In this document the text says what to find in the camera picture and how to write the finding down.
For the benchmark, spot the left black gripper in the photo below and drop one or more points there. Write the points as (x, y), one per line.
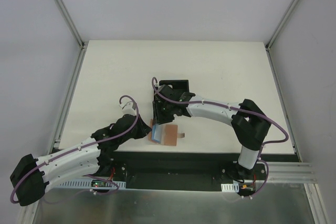
(142, 127)

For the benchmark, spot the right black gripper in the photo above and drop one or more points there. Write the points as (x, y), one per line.
(158, 115)

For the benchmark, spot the tan leather card holder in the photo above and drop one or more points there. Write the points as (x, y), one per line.
(165, 134)

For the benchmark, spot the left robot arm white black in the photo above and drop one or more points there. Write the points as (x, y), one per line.
(34, 176)

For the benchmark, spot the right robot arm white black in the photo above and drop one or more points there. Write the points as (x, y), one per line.
(246, 118)

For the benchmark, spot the black card tray box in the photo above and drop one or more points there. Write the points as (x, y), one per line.
(178, 85)

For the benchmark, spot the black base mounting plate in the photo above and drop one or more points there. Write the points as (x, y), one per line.
(170, 171)

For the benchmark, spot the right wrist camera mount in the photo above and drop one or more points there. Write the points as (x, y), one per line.
(157, 86)

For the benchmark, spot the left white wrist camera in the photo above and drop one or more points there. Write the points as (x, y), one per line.
(128, 108)

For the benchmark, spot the left table side rail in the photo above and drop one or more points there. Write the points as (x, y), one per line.
(67, 101)

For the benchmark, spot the left white cable duct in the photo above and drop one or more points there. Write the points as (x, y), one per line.
(87, 183)

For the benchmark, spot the white cable duct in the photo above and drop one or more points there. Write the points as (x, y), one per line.
(87, 183)
(230, 188)

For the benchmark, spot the right white cable duct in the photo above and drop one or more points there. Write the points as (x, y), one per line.
(230, 188)

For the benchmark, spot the aluminium cross rail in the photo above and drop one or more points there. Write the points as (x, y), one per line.
(291, 172)

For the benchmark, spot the right aluminium frame post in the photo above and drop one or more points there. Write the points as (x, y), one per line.
(282, 23)

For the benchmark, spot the aluminium frame post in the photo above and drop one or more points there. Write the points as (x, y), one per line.
(282, 23)
(70, 23)

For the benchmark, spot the left aluminium frame post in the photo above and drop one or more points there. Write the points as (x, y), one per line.
(70, 23)

